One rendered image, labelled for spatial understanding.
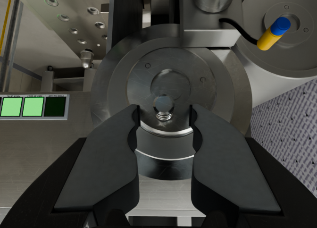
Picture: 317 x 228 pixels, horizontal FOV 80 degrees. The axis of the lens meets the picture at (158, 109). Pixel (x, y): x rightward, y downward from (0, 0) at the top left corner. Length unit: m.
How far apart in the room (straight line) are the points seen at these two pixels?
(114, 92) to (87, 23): 0.32
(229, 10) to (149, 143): 0.13
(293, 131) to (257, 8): 0.18
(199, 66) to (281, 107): 0.21
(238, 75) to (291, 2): 0.11
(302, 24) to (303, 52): 0.03
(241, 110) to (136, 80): 0.10
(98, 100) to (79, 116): 0.38
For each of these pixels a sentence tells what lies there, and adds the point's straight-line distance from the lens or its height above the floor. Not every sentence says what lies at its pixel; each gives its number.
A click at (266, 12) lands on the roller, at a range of 0.24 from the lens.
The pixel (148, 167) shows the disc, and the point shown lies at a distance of 0.17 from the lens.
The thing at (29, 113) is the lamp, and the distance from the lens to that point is 0.62.
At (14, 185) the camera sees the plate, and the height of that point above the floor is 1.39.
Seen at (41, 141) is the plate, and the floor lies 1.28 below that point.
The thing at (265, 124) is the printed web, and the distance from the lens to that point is 0.40.
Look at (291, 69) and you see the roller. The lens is 0.23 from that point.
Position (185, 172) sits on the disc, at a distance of 0.17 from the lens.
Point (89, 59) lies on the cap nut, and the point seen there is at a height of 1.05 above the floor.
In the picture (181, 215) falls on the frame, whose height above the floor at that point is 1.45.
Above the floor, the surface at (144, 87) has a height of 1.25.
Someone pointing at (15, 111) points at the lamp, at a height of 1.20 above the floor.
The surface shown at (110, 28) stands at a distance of 0.22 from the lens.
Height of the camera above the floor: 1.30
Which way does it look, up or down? 12 degrees down
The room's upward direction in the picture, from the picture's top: 180 degrees counter-clockwise
